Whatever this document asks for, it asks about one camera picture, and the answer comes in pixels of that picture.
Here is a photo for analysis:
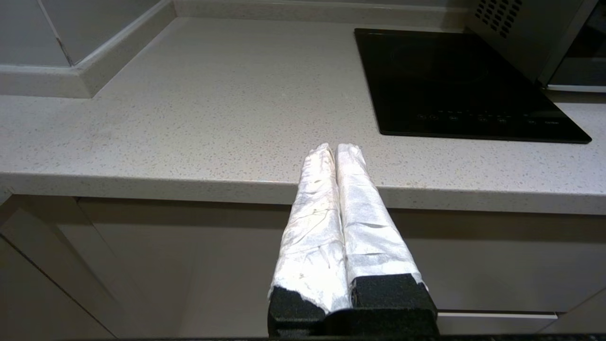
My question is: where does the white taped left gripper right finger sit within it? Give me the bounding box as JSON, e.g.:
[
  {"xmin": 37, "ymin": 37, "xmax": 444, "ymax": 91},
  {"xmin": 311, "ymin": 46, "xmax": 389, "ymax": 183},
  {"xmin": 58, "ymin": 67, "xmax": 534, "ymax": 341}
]
[{"xmin": 335, "ymin": 143, "xmax": 438, "ymax": 336}]

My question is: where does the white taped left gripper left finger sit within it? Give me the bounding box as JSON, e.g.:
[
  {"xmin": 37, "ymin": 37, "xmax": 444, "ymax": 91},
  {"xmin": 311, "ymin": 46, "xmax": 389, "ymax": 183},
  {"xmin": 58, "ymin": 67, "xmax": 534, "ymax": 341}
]
[{"xmin": 267, "ymin": 143, "xmax": 352, "ymax": 338}]

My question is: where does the silver microwave oven body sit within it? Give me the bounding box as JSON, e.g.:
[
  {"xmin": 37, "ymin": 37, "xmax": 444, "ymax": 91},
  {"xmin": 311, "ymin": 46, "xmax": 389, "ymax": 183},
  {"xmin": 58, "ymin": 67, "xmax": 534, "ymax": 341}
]
[{"xmin": 465, "ymin": 0, "xmax": 598, "ymax": 86}]

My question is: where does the black induction cooktop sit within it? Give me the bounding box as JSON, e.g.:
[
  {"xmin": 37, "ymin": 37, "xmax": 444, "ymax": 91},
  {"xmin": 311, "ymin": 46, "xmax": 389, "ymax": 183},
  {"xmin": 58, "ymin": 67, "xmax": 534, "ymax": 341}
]
[{"xmin": 354, "ymin": 27, "xmax": 592, "ymax": 144}]

